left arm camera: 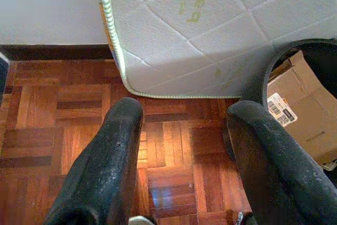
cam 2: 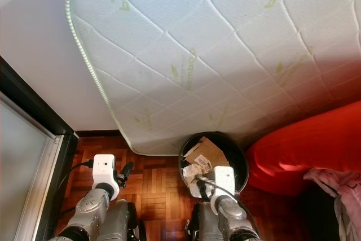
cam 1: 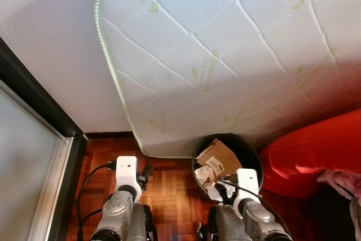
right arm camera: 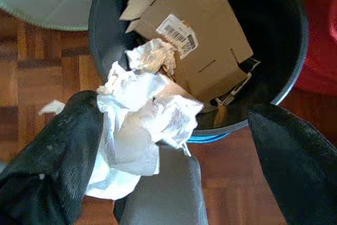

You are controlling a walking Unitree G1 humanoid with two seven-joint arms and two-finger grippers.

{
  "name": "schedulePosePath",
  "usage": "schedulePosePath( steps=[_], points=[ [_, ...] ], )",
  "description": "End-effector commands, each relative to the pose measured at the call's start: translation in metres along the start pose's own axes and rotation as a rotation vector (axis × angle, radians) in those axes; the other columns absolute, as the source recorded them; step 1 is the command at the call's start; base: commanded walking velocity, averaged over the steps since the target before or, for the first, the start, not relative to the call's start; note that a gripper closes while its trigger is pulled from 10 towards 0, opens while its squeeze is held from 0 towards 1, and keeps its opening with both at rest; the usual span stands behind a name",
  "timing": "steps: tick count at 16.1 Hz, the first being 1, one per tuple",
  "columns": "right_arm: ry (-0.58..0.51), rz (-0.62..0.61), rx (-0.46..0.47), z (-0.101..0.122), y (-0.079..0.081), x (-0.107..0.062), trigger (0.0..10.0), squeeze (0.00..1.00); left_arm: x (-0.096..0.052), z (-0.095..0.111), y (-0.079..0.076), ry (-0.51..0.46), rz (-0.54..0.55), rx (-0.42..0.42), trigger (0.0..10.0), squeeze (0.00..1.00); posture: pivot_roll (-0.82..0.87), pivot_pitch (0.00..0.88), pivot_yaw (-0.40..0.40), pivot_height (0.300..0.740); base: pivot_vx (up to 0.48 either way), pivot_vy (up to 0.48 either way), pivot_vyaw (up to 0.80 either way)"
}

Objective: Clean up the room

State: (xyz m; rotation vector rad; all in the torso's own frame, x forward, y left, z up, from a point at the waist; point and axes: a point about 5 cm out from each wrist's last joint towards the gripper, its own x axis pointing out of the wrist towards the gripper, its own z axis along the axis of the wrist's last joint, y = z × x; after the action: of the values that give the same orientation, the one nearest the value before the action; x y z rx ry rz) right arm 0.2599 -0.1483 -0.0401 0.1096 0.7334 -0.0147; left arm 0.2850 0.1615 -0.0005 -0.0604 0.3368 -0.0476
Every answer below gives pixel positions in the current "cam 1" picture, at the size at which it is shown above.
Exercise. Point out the grey robot left leg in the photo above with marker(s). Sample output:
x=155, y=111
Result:
x=145, y=227

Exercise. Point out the crumpled white paper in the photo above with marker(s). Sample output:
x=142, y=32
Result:
x=204, y=176

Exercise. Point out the long red cushion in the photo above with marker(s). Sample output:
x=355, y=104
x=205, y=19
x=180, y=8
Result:
x=310, y=150

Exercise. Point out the black waste bin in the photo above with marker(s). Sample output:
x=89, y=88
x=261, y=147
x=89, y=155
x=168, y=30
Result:
x=248, y=150

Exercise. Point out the black door frame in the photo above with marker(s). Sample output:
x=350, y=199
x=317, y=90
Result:
x=76, y=156

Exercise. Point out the frosted glass door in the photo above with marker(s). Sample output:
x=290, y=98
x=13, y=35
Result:
x=22, y=173

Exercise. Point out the brown cardboard piece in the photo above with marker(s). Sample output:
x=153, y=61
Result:
x=220, y=156

